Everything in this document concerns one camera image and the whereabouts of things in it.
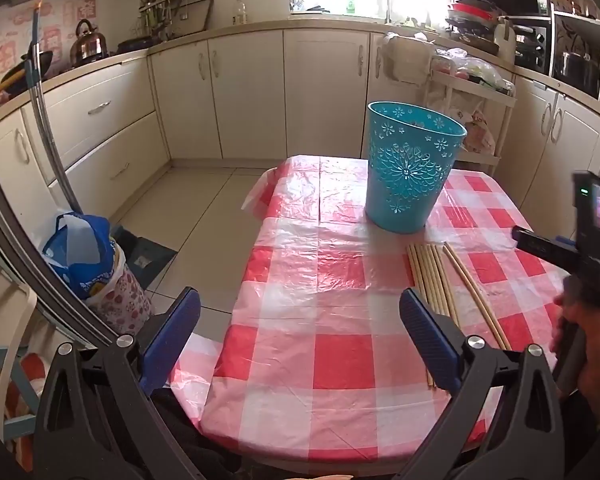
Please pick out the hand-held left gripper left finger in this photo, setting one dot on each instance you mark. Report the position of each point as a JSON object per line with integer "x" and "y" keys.
{"x": 172, "y": 340}

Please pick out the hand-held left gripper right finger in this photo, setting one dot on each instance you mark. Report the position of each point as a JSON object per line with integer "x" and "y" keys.
{"x": 427, "y": 340}

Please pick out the bundle of wooden chopsticks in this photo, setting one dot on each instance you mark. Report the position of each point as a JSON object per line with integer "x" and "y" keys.
{"x": 432, "y": 285}

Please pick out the teal perforated plastic basket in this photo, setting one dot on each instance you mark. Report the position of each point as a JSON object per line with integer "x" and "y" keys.
{"x": 405, "y": 175}

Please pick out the floral print bag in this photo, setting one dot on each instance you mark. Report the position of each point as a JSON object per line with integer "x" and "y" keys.
{"x": 122, "y": 295}

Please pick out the dark floor crate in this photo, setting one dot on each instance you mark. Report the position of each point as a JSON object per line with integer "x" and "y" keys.
{"x": 147, "y": 255}

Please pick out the red white checked tablecloth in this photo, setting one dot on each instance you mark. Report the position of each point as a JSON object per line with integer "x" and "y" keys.
{"x": 330, "y": 285}

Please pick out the blue white plastic bag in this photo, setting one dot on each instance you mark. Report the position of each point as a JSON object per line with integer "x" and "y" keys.
{"x": 75, "y": 250}

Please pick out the red striped cushion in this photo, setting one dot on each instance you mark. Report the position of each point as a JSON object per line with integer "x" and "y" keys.
{"x": 27, "y": 385}

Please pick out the white storage cart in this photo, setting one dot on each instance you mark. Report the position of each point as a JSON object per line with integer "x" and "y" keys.
{"x": 505, "y": 120}

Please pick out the white snack bag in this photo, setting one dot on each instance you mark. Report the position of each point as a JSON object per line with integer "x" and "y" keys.
{"x": 480, "y": 132}

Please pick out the black cooking pot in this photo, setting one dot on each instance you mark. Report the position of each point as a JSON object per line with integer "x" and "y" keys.
{"x": 575, "y": 70}

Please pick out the black toaster oven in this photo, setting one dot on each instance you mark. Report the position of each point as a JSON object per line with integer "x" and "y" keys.
{"x": 530, "y": 45}

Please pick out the clear plastic bags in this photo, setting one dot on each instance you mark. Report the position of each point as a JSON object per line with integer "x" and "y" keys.
{"x": 472, "y": 67}

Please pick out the white plastic jug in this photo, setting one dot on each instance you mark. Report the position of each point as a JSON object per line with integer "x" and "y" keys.
{"x": 505, "y": 40}

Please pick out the cream kitchen base cabinets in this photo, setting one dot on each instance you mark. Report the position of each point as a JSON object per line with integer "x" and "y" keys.
{"x": 250, "y": 90}

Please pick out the stack of pans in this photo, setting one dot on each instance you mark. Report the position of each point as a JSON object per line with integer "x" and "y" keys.
{"x": 472, "y": 15}

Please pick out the mop with metal pole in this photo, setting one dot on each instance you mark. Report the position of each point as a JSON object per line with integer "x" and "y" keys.
{"x": 40, "y": 100}

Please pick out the white hanging trash bin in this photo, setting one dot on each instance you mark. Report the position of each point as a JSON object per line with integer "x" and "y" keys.
{"x": 405, "y": 60}

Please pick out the black wok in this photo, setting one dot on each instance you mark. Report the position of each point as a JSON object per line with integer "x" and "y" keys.
{"x": 22, "y": 75}

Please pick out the steel kettle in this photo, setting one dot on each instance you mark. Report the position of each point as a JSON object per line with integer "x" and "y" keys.
{"x": 87, "y": 42}

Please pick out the clear plastic bottle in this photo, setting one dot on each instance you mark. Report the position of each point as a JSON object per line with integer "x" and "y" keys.
{"x": 239, "y": 12}

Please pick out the green dish soap bottle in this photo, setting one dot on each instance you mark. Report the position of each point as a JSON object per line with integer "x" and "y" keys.
{"x": 350, "y": 6}

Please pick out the grey metal folding frame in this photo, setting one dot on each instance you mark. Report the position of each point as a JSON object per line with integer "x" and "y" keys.
{"x": 40, "y": 285}

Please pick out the pink patterned wall sticker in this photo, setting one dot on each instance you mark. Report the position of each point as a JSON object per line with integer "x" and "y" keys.
{"x": 55, "y": 35}

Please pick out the wall utensil rack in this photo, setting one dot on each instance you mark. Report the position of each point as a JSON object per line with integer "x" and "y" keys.
{"x": 172, "y": 7}

